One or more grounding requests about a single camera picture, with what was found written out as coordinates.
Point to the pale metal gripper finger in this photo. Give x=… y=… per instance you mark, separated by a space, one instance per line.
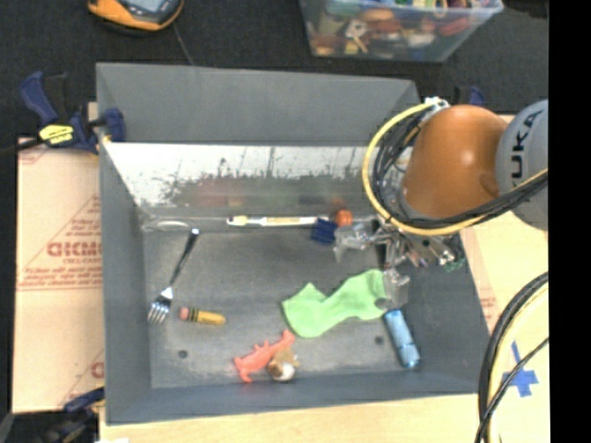
x=396 y=286
x=353 y=240

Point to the small orange ball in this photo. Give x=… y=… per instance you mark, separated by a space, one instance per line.
x=343 y=218

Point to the small dark blue block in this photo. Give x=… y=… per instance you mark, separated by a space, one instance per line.
x=323 y=231

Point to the blue cylinder tube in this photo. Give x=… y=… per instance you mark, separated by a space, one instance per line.
x=401 y=337

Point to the green cloth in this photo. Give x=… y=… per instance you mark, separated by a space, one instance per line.
x=337 y=305

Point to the white and yellow toothbrush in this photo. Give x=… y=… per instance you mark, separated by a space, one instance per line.
x=272 y=221

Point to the grey metal bin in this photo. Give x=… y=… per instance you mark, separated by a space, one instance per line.
x=258 y=266

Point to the brown and white small toy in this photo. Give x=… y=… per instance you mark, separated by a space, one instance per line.
x=282 y=369

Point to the orange toy animal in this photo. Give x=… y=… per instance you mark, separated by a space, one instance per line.
x=261 y=355

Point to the yellow pencil stub pink eraser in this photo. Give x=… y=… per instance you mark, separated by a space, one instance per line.
x=205 y=316

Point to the brown cardboard board red print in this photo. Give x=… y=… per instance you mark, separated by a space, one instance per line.
x=55 y=293

